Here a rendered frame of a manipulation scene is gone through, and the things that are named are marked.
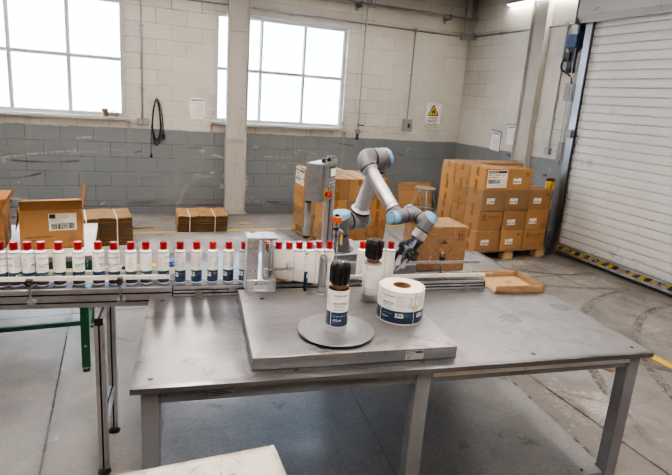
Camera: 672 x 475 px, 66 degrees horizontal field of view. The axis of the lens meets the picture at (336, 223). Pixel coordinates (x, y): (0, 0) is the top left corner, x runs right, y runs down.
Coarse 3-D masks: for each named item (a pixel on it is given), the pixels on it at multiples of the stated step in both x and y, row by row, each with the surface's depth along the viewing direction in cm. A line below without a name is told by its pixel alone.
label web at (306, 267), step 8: (280, 256) 252; (288, 256) 251; (296, 256) 250; (304, 256) 249; (312, 256) 248; (280, 264) 252; (296, 264) 250; (304, 264) 249; (312, 264) 249; (328, 264) 244; (280, 272) 253; (288, 272) 252; (296, 272) 251; (304, 272) 248; (312, 272) 249; (328, 272) 244; (296, 280) 252; (304, 280) 249; (312, 280) 250; (328, 280) 244
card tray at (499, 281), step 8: (472, 272) 305; (480, 272) 306; (488, 272) 308; (496, 272) 309; (504, 272) 311; (512, 272) 312; (520, 272) 309; (488, 280) 301; (496, 280) 302; (504, 280) 303; (512, 280) 304; (520, 280) 305; (528, 280) 301; (488, 288) 288; (496, 288) 281; (504, 288) 282; (512, 288) 284; (520, 288) 285; (528, 288) 286; (536, 288) 288
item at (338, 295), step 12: (336, 264) 200; (348, 264) 201; (336, 276) 201; (348, 276) 202; (336, 288) 202; (348, 288) 206; (336, 300) 202; (348, 300) 205; (336, 312) 203; (336, 324) 204
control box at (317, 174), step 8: (320, 160) 268; (312, 168) 255; (320, 168) 254; (328, 168) 257; (312, 176) 256; (320, 176) 254; (328, 176) 259; (312, 184) 257; (320, 184) 255; (328, 184) 261; (312, 192) 258; (320, 192) 256; (312, 200) 258; (320, 200) 257
